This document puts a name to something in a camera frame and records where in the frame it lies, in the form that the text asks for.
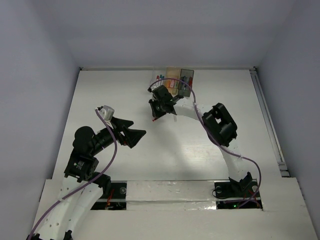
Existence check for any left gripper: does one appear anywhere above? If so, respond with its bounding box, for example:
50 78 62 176
90 115 146 155

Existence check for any pink highlighter marker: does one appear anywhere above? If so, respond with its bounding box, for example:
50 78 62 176
169 79 175 89

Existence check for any blue pen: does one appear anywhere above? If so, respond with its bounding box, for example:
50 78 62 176
182 76 189 90

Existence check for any red pen thin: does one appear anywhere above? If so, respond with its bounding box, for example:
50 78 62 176
188 77 193 87

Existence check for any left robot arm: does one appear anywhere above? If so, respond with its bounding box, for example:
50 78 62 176
27 117 147 240

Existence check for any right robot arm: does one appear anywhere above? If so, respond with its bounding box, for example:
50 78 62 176
148 85 252 196

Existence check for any orange plastic container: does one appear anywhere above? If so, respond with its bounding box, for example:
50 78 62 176
164 67 181 95

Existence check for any clear plastic container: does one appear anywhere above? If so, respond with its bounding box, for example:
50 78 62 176
149 67 166 90

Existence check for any grey plastic container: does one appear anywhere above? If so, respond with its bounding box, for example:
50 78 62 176
177 68 195 97

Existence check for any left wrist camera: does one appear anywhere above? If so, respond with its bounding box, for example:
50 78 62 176
95 105 115 122

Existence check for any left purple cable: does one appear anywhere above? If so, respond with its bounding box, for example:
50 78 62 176
26 107 118 238

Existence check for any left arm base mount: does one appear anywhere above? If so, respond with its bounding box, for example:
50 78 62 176
91 174 127 211

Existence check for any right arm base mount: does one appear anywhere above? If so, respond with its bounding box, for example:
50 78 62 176
211 173 263 210

